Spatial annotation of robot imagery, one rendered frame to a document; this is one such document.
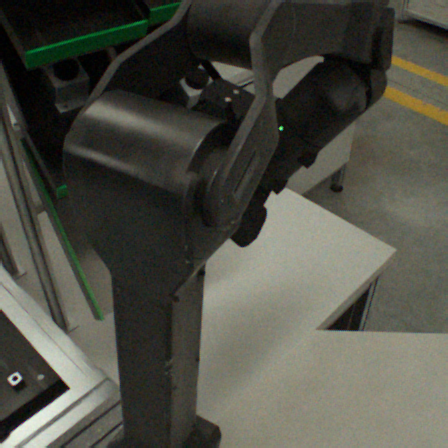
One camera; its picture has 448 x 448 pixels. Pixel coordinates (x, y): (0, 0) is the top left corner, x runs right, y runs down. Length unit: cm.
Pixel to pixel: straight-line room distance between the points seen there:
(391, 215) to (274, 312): 167
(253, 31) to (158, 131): 7
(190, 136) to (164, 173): 2
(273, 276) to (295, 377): 21
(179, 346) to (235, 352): 57
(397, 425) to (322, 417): 11
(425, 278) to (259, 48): 207
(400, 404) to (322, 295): 23
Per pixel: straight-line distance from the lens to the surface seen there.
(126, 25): 57
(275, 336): 89
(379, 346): 91
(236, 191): 23
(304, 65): 192
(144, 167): 22
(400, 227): 248
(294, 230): 107
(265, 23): 26
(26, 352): 77
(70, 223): 76
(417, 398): 87
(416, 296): 220
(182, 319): 29
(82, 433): 74
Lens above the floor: 157
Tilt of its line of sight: 41 degrees down
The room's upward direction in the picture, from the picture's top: straight up
